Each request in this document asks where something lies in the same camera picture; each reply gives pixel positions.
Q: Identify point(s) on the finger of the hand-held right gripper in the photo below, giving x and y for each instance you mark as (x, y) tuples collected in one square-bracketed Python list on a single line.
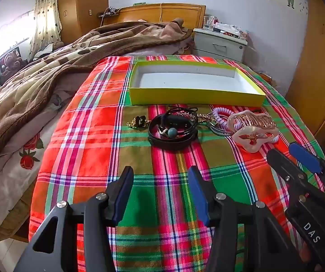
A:
[(281, 164), (304, 157)]

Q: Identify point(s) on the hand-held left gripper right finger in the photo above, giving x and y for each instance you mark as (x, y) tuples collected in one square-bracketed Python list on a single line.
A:
[(199, 192)]

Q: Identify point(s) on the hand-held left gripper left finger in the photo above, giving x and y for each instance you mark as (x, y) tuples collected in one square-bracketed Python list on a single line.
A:
[(124, 192)]

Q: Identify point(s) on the beige gold hair claw clip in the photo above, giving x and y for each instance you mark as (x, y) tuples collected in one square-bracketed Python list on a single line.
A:
[(250, 141)]

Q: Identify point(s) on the black smart band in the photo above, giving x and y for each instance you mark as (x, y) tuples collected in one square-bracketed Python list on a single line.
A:
[(162, 144)]

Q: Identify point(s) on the gold black flower hair clip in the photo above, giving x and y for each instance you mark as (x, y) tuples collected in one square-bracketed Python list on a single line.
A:
[(139, 119)]

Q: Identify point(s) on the gold rhinestone hair clip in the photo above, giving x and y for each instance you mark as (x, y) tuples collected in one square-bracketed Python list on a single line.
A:
[(204, 116)]

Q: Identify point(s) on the yellow-green cardboard box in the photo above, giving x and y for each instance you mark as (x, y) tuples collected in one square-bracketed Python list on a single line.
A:
[(179, 96)]

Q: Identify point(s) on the person's right hand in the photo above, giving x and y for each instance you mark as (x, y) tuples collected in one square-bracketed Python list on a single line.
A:
[(308, 257)]

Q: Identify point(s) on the red green plaid cloth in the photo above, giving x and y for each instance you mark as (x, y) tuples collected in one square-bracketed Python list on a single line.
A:
[(94, 147)]

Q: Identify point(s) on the wooden wardrobe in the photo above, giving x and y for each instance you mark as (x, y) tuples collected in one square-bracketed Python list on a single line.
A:
[(321, 76), (80, 5)]

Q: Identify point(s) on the floral bedsheet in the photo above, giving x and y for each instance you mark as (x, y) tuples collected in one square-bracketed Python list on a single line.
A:
[(9, 175)]

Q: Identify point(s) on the white nightstand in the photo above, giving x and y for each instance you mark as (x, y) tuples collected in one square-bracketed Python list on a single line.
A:
[(221, 48)]

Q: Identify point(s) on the brown spotted blanket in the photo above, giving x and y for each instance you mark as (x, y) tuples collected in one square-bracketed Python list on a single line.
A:
[(37, 85)]

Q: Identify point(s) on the clear glass cup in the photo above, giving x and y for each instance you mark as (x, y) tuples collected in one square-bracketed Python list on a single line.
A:
[(209, 22)]

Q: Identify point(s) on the power strip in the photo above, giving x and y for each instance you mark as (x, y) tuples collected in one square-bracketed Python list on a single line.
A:
[(107, 13)]

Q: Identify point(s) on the wooden bed headboard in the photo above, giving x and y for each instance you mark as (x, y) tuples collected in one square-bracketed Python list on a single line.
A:
[(151, 14)]

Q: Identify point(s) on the green flat box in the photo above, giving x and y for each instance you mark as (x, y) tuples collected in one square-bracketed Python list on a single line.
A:
[(139, 4)]

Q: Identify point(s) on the dotted curtain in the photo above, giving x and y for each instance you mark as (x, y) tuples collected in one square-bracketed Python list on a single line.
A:
[(45, 19)]

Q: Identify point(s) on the window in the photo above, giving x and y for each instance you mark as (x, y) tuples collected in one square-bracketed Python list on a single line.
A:
[(3, 34)]

